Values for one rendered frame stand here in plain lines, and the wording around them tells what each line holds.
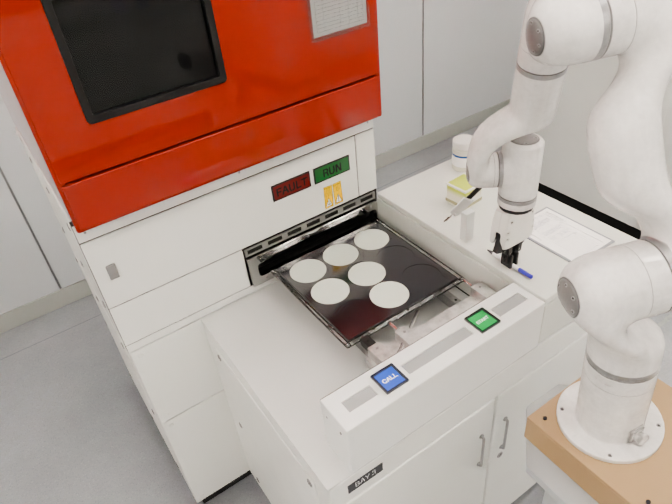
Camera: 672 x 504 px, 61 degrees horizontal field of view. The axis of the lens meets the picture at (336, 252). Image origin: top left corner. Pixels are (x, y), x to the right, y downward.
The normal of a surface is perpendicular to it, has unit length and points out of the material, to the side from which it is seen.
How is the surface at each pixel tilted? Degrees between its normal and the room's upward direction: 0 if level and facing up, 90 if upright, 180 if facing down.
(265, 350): 0
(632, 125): 63
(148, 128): 90
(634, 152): 68
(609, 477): 4
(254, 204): 90
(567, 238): 0
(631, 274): 31
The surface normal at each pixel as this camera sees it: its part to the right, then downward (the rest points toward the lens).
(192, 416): 0.56, 0.46
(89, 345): -0.09, -0.79
